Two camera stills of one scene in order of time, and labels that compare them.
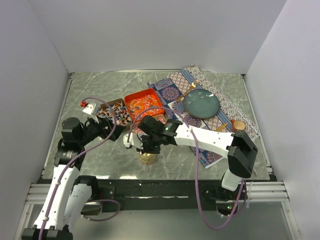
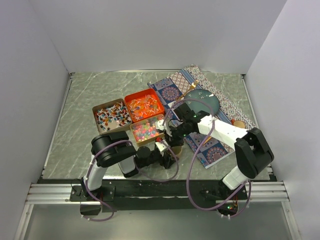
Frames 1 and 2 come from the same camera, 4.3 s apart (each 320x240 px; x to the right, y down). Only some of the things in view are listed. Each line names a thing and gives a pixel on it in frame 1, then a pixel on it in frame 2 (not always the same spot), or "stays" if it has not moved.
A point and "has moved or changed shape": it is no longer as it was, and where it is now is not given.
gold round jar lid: x=147 y=158 has moved or changed shape
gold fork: x=193 y=85 stays
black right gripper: x=145 y=149 to x=172 y=140
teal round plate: x=201 y=103 stays
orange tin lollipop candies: x=138 y=102 stays
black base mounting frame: x=126 y=194 stays
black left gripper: x=101 y=123 to x=166 y=163
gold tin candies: x=122 y=115 stays
